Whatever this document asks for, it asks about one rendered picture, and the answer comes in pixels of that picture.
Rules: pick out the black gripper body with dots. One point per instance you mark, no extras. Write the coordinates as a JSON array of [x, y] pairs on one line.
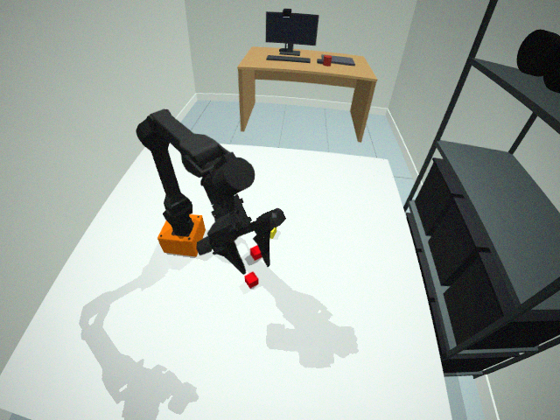
[[262, 224]]

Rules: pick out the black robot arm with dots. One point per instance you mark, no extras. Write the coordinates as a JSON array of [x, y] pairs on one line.
[[222, 174]]

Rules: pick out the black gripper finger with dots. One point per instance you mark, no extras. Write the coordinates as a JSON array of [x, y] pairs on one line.
[[263, 243], [232, 254]]

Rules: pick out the red cube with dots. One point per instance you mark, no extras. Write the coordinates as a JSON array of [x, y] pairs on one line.
[[251, 280], [255, 252]]

